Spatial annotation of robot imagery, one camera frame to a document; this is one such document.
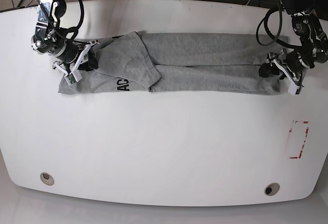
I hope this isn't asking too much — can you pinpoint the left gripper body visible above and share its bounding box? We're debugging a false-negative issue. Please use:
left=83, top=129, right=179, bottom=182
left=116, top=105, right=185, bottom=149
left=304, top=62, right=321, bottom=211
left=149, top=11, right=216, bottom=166
left=265, top=51, right=305, bottom=94

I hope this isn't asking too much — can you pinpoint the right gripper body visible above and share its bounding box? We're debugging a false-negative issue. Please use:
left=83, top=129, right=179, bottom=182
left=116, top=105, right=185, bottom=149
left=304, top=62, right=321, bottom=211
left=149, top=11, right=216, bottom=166
left=52, top=40, right=99, bottom=76

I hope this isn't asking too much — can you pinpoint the grey t-shirt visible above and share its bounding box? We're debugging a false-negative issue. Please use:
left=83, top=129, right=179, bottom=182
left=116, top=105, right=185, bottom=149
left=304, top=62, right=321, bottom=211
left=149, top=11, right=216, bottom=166
left=58, top=32, right=282, bottom=95

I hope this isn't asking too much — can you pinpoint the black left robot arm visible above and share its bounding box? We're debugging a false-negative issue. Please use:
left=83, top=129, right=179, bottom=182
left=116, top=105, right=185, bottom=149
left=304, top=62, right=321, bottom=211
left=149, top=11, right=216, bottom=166
left=259, top=0, right=327, bottom=95

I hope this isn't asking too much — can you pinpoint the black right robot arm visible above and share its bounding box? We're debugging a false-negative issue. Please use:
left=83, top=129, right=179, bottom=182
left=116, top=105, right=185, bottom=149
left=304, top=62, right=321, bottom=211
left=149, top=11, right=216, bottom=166
left=31, top=0, right=99, bottom=86

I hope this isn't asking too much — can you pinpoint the red tape rectangle marking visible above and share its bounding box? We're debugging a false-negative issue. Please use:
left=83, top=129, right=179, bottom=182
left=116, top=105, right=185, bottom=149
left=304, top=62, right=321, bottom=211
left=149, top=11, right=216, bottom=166
left=287, top=120, right=310, bottom=159

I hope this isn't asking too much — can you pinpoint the left table grommet hole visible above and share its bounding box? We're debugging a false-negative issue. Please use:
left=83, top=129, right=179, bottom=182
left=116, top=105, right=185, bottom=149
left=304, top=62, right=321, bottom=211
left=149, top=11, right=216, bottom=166
left=40, top=172, right=54, bottom=186

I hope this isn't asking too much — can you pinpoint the table grommet hole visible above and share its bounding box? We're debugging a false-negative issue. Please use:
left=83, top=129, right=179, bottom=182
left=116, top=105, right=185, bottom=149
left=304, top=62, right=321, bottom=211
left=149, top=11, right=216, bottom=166
left=40, top=172, right=54, bottom=186
left=264, top=182, right=280, bottom=196

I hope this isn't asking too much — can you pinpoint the right table grommet hole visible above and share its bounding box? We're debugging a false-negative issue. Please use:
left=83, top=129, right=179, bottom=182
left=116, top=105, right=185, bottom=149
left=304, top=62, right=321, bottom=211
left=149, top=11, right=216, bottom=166
left=264, top=182, right=280, bottom=196

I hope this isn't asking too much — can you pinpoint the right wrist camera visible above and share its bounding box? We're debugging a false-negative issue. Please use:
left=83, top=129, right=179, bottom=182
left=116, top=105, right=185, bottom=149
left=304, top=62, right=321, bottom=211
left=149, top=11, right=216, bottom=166
left=64, top=72, right=82, bottom=86

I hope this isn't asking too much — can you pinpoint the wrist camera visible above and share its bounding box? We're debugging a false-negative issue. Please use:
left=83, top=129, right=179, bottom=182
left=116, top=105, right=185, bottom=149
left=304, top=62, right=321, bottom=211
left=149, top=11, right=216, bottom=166
left=288, top=84, right=301, bottom=96
left=64, top=72, right=82, bottom=86

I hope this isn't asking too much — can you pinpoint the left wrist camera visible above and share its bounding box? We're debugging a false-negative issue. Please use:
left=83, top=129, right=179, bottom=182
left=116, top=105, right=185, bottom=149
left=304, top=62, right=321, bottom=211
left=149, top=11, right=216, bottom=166
left=288, top=84, right=301, bottom=96

